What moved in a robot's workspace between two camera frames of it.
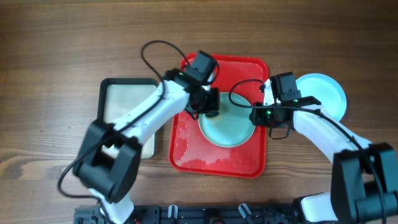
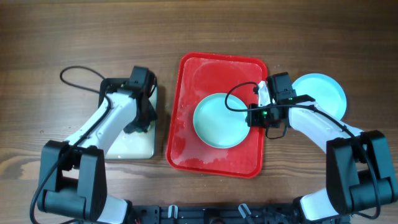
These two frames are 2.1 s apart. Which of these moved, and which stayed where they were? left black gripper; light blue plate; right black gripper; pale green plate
Moved: left black gripper
Stayed: light blue plate; right black gripper; pale green plate
